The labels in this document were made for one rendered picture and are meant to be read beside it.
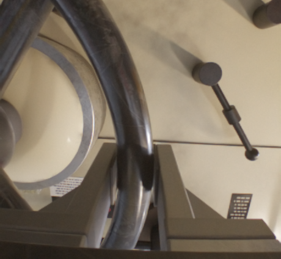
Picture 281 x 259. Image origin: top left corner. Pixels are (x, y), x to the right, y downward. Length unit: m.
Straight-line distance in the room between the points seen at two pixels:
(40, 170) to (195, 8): 0.34
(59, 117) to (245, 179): 0.36
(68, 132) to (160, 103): 0.17
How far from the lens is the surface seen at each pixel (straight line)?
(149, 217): 0.44
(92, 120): 0.27
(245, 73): 0.39
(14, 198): 0.22
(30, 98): 0.27
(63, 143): 0.28
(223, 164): 0.42
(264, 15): 0.37
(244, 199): 0.48
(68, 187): 0.45
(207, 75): 0.32
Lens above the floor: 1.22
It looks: 15 degrees up
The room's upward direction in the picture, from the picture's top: 177 degrees counter-clockwise
